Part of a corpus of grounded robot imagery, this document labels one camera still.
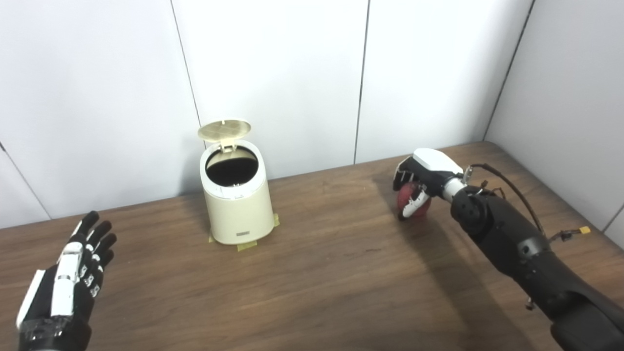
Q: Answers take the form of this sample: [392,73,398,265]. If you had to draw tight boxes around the cream-colored round bin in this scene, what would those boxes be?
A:
[200,140,275,245]

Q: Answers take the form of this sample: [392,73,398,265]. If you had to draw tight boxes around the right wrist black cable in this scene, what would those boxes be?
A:
[463,163,546,237]

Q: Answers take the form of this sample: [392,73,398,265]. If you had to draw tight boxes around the loose cable with yellow connector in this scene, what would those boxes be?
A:
[548,226,591,243]

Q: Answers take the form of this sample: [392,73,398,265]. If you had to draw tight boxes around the red apple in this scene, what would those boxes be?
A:
[396,181,432,220]

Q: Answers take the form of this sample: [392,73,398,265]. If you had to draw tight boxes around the cream round bin lid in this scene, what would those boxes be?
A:
[197,119,252,153]

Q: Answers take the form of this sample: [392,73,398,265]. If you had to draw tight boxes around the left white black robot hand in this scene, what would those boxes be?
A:
[16,211,117,351]

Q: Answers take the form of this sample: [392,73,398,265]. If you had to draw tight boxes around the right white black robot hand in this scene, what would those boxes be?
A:
[392,148,465,221]

